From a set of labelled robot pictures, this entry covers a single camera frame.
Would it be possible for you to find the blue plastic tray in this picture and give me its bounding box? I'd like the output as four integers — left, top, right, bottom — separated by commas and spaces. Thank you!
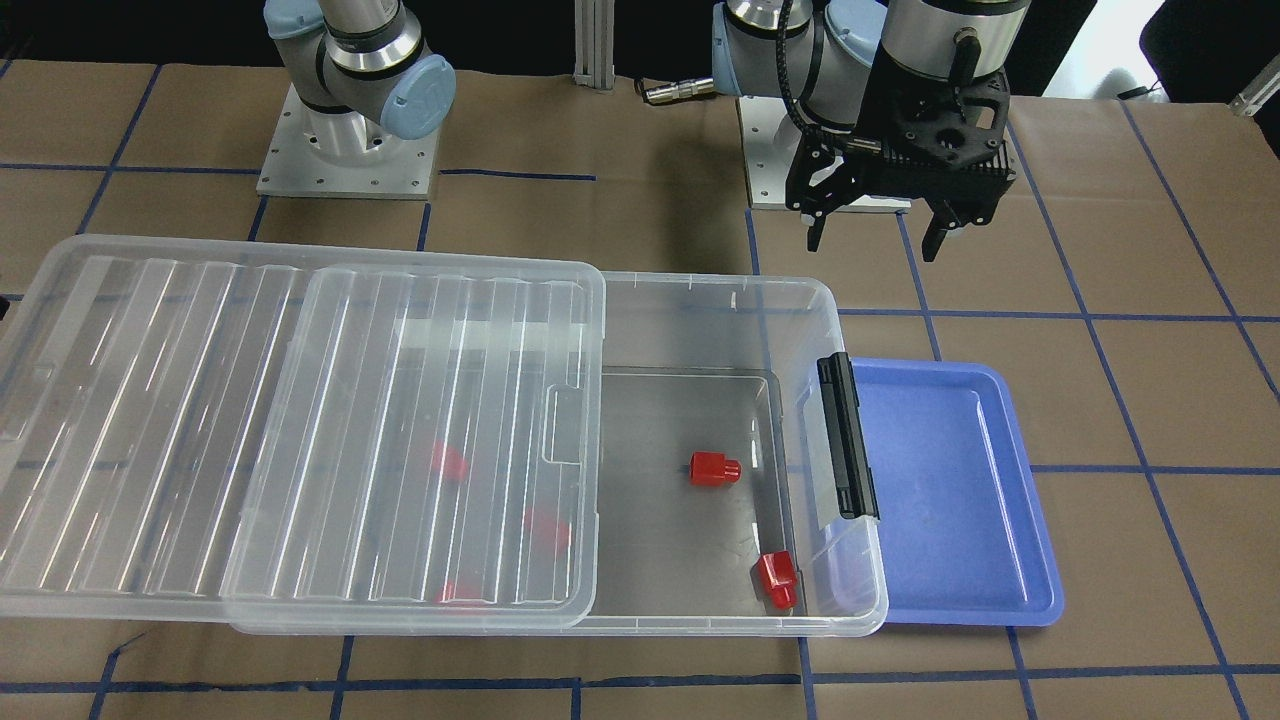
852, 357, 1065, 626

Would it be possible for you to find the red block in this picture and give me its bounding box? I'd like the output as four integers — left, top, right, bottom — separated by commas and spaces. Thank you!
435, 580, 490, 609
522, 509, 573, 559
687, 451, 742, 487
428, 441, 468, 484
755, 550, 799, 611

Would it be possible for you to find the silver cable connector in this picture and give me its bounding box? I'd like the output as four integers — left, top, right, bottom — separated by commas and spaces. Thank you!
634, 77, 718, 106

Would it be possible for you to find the clear plastic storage box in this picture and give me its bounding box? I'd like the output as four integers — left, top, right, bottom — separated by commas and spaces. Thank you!
220, 266, 888, 637

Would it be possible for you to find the black box latch handle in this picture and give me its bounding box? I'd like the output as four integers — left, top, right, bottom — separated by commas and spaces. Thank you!
815, 351, 881, 520

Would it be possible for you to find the aluminium frame post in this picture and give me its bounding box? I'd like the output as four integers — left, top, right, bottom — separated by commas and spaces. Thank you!
572, 0, 617, 94

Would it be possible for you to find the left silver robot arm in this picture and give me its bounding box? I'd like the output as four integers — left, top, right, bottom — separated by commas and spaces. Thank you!
712, 1, 1030, 261

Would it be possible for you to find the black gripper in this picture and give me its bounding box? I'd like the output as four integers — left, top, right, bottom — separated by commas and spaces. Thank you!
785, 70, 1019, 263

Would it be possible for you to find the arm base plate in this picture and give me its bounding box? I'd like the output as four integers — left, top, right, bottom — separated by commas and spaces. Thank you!
736, 97, 913, 213
256, 86, 442, 201

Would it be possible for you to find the clear plastic box lid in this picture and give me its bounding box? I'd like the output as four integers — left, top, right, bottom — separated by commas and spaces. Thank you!
1, 234, 605, 635

